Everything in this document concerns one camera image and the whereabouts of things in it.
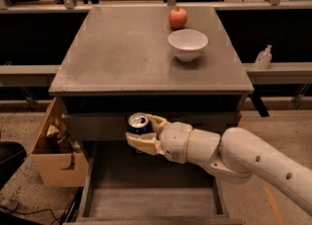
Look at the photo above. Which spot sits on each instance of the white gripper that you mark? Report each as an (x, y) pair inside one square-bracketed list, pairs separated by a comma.
[(174, 141)]

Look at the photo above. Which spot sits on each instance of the blue pepsi can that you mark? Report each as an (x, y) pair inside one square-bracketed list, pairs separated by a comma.
[(138, 123)]

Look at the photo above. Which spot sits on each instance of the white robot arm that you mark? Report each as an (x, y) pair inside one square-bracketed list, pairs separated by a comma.
[(233, 156)]

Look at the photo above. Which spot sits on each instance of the open grey middle drawer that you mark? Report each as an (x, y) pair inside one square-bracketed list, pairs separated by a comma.
[(124, 188)]

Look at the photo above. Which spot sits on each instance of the grey drawer cabinet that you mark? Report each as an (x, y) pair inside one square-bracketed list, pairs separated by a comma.
[(121, 62)]

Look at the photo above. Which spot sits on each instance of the white bowl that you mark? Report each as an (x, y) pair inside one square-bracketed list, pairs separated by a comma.
[(187, 44)]

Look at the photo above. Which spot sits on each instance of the snack items in crate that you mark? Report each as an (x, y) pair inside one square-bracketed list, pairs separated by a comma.
[(61, 142)]

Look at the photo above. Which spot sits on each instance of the wooden crate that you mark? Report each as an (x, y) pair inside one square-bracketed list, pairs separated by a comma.
[(56, 169)]

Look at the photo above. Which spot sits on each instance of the red apple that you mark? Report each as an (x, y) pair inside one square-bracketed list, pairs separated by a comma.
[(178, 18)]

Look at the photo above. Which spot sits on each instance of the clear sanitizer bottle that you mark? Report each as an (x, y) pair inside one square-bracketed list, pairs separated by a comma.
[(263, 58)]

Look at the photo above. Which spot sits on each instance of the black chair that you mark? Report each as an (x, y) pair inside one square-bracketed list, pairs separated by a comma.
[(12, 155)]

